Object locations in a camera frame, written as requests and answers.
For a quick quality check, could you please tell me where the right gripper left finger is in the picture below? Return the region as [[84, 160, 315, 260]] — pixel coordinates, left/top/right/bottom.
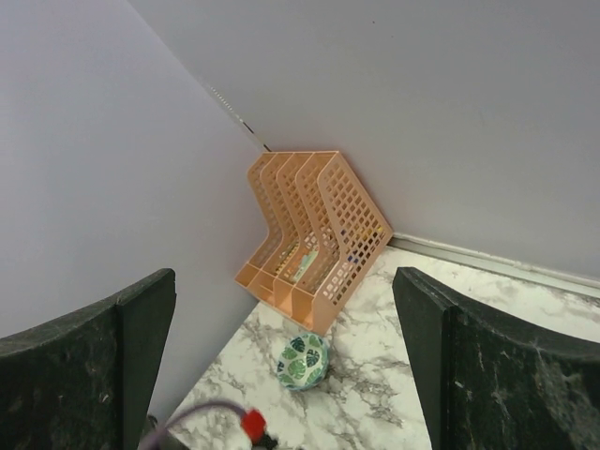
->
[[1, 268, 176, 449]]

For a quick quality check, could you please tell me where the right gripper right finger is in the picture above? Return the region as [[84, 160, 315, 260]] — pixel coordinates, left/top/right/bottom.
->
[[393, 267, 599, 449]]

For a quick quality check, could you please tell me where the green leaf pattern bowl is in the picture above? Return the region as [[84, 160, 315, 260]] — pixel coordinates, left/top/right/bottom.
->
[[276, 332, 329, 391]]

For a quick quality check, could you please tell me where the pink plastic file organizer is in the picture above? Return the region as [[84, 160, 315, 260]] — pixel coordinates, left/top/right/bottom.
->
[[235, 151, 393, 336]]

